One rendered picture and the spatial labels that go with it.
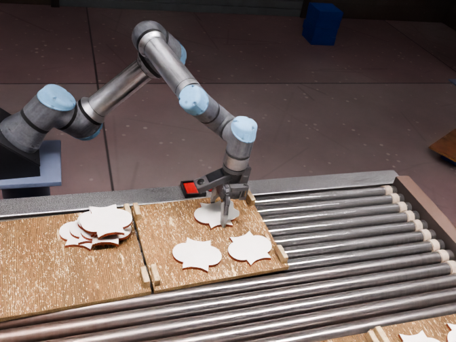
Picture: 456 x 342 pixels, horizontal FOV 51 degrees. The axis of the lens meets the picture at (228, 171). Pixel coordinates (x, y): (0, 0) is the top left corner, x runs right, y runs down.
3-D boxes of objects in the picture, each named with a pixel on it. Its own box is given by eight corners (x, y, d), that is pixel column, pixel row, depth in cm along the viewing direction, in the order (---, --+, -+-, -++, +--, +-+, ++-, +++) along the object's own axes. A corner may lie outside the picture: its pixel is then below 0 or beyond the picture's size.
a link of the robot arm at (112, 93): (47, 110, 178) (160, 17, 164) (77, 126, 190) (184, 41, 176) (53, 135, 172) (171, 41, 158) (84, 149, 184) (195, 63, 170)
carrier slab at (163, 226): (131, 210, 157) (131, 206, 156) (246, 196, 171) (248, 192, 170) (154, 294, 131) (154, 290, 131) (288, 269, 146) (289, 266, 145)
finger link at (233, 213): (240, 229, 153) (241, 200, 152) (223, 230, 151) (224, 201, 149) (236, 226, 156) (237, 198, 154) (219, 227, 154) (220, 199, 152)
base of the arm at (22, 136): (3, 115, 174) (22, 96, 172) (39, 140, 181) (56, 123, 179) (-4, 133, 161) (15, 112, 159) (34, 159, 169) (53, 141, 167)
